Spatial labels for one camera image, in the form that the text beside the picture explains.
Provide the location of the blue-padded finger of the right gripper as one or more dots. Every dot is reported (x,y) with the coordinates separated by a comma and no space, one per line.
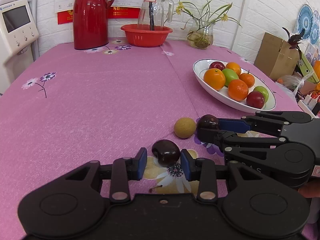
(217,137)
(233,125)

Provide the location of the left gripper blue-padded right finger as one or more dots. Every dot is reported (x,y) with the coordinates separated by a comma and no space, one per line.
(202,170)

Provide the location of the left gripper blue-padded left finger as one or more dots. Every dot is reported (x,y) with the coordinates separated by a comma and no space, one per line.
(124,170)

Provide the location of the textured orange tangerine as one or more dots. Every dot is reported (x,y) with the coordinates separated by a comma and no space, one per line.
(237,90)

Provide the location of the dark purple plum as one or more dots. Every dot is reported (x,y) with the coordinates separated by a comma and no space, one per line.
(166,152)
(208,121)

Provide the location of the small green apple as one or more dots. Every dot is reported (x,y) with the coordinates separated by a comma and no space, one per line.
(263,91)

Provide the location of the orange mandarin with stem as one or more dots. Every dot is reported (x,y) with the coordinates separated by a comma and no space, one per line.
(248,79)

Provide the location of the smooth orange front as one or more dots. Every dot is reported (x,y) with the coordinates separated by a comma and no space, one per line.
(214,78)

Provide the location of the smooth orange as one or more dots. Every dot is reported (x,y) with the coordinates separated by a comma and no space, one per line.
(234,66)
(214,78)

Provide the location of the person's right hand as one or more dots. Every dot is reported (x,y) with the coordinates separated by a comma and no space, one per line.
(310,190)

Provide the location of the clear plastic bag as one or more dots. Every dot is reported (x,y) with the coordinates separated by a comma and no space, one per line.
(295,86)

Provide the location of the white ceramic plate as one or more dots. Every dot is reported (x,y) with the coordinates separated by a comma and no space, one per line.
(199,69)

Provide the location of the brown cardboard box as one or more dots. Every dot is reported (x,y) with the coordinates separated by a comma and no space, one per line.
(275,58)

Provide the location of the pink floral tablecloth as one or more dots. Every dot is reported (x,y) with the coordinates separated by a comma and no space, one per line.
(70,107)

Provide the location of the green box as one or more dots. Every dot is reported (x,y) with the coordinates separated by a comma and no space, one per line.
(306,70)

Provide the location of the orange shopping bag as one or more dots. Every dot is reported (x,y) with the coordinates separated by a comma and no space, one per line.
(316,69)

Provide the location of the dark purple potted plant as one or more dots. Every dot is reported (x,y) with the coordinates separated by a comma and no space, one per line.
(295,40)

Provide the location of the glass vase with plant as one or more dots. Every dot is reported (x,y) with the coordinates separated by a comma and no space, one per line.
(200,34)

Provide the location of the red plastic basket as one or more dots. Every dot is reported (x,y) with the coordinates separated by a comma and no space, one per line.
(144,37)

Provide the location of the clear glass pitcher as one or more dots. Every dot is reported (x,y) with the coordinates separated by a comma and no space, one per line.
(154,13)

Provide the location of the red thermos jug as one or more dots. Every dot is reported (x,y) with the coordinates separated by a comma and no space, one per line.
(90,23)

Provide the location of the white water dispenser machine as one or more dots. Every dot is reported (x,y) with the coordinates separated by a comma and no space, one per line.
(18,32)

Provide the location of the blue decorative wall plates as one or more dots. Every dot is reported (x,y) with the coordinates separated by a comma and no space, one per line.
(308,20)

